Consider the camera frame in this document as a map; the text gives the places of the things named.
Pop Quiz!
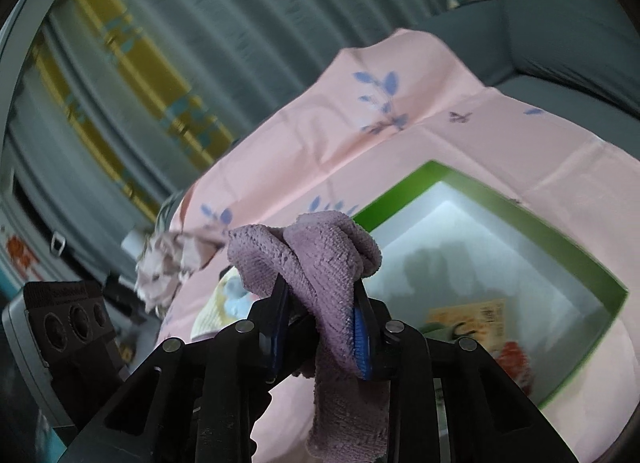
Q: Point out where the crumpled beige cloth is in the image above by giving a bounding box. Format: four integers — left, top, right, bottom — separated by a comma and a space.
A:
132, 230, 226, 309

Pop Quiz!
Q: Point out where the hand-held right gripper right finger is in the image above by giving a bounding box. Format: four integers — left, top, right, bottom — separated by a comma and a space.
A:
350, 283, 581, 463

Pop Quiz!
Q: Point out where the grey sofa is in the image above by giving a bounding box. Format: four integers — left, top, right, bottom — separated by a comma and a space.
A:
415, 0, 640, 118

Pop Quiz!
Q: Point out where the white and red plush toy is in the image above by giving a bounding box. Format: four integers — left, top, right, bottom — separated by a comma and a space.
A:
492, 340, 538, 394

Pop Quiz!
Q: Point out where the pink printed bedsheet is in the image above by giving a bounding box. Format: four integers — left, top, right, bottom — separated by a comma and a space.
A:
150, 28, 640, 463

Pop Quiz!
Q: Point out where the grey curtain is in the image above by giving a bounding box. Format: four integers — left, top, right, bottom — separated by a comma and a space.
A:
0, 0, 451, 294

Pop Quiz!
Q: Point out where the light blue plush toy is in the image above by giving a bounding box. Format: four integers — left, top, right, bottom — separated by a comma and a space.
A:
222, 275, 253, 316

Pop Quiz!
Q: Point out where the green box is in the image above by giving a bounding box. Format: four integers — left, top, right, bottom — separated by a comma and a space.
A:
350, 160, 628, 406

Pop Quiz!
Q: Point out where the yellow tissue pack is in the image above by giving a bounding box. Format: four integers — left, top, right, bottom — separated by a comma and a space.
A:
425, 299, 508, 344

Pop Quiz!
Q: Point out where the purple towel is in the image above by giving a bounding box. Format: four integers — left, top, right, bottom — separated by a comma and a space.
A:
227, 210, 393, 459

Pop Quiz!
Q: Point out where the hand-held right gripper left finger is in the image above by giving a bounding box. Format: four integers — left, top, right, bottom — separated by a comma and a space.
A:
60, 275, 321, 463

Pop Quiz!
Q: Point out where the yellow and cream towel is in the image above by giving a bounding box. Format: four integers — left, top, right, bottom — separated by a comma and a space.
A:
192, 268, 251, 341

